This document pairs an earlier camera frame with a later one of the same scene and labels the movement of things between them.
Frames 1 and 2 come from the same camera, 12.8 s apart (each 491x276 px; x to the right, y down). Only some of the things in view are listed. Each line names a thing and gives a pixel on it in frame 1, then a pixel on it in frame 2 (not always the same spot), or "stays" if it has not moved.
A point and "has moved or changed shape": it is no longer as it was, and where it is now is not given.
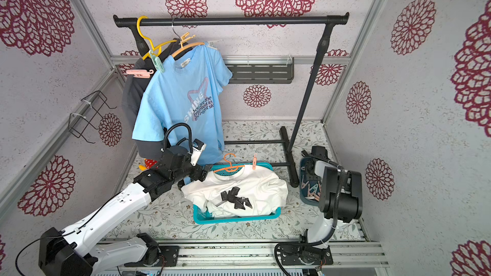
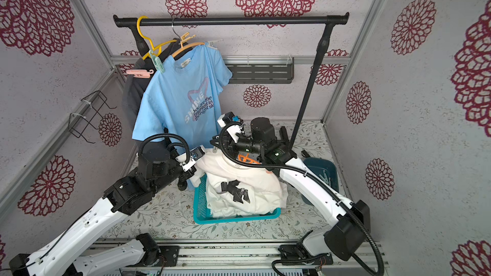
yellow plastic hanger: [156, 50] stays
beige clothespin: [183, 38] stays
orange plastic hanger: [230, 168] → [247, 159]
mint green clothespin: [156, 61] stays
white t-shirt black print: [251, 191] has moved or changed shape
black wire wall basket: [87, 112] stays
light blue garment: [185, 91] stays
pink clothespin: [140, 73] stays
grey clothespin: [214, 44] stays
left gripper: [197, 175] → [188, 174]
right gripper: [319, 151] → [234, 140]
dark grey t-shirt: [139, 74] stays
